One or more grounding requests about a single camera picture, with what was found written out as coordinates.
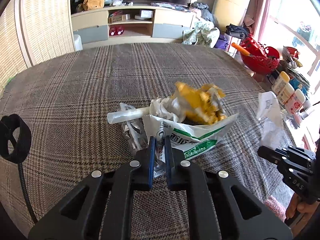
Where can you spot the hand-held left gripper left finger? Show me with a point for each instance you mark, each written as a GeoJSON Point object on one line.
{"type": "Point", "coordinates": [150, 165]}

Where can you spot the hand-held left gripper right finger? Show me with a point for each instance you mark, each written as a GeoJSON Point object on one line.
{"type": "Point", "coordinates": [168, 165]}

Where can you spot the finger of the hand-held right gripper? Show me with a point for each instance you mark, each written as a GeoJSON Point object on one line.
{"type": "Point", "coordinates": [271, 153]}

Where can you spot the white plastic bag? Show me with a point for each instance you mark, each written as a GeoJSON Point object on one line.
{"type": "Point", "coordinates": [271, 125]}

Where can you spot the clear gold plastic wrapper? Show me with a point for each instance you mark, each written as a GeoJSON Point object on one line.
{"type": "Point", "coordinates": [132, 135]}

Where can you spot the white green printed bag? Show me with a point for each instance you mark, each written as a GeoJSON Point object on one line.
{"type": "Point", "coordinates": [200, 137]}

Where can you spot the clear plastic tube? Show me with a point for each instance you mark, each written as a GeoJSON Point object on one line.
{"type": "Point", "coordinates": [127, 115]}

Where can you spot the white plastic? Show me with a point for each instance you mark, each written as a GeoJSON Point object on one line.
{"type": "Point", "coordinates": [165, 108]}

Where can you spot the yellow wrapper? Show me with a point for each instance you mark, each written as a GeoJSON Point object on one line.
{"type": "Point", "coordinates": [197, 100]}

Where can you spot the person's right hand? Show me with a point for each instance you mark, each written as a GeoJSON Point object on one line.
{"type": "Point", "coordinates": [297, 208]}

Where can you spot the pink label white bottle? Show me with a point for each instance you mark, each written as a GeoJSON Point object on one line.
{"type": "Point", "coordinates": [295, 102]}

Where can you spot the cream plastic bottle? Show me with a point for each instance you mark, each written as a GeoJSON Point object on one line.
{"type": "Point", "coordinates": [287, 93]}

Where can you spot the yellow capped lotion bottle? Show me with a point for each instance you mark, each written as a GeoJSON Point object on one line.
{"type": "Point", "coordinates": [280, 82]}

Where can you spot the red plastic basket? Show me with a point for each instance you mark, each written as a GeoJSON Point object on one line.
{"type": "Point", "coordinates": [257, 60]}

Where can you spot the red snack packet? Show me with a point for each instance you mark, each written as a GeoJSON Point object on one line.
{"type": "Point", "coordinates": [291, 52]}

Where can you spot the brown plaid tablecloth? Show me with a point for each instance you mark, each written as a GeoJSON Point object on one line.
{"type": "Point", "coordinates": [75, 80]}

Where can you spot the white cardboard box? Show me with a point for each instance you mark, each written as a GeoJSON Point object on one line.
{"type": "Point", "coordinates": [233, 43]}

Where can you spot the purple bag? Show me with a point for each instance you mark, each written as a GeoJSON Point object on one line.
{"type": "Point", "coordinates": [223, 42]}

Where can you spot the dark folded clothes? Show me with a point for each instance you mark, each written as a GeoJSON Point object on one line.
{"type": "Point", "coordinates": [237, 31]}

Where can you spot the green floral cloth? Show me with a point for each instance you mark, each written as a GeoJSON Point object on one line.
{"type": "Point", "coordinates": [202, 35]}

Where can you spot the red bottles pack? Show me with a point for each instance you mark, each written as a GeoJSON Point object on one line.
{"type": "Point", "coordinates": [116, 30]}

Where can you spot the white waste bin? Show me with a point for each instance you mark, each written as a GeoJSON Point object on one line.
{"type": "Point", "coordinates": [78, 42]}

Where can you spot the white framed window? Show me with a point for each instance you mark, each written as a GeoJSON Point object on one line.
{"type": "Point", "coordinates": [295, 12]}

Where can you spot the pink curtain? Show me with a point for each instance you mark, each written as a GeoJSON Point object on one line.
{"type": "Point", "coordinates": [265, 10]}

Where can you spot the brown cardboard box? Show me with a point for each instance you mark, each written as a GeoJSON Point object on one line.
{"type": "Point", "coordinates": [119, 18]}

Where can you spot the white router box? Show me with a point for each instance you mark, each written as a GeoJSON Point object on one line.
{"type": "Point", "coordinates": [144, 14]}

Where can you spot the cream television cabinet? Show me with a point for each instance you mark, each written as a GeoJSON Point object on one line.
{"type": "Point", "coordinates": [92, 22]}

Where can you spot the cream standing air conditioner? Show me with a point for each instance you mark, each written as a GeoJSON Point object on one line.
{"type": "Point", "coordinates": [230, 5]}

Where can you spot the pile of blue clothes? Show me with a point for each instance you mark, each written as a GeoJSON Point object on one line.
{"type": "Point", "coordinates": [203, 11]}

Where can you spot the bamboo folding screen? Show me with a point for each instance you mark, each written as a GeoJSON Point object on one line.
{"type": "Point", "coordinates": [45, 25]}

